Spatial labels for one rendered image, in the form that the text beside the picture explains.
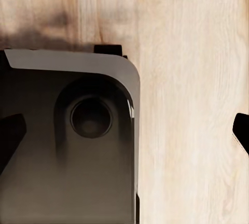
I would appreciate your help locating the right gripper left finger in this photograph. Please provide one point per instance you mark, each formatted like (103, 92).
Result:
(12, 131)

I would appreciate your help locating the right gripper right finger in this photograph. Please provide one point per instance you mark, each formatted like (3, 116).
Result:
(241, 130)

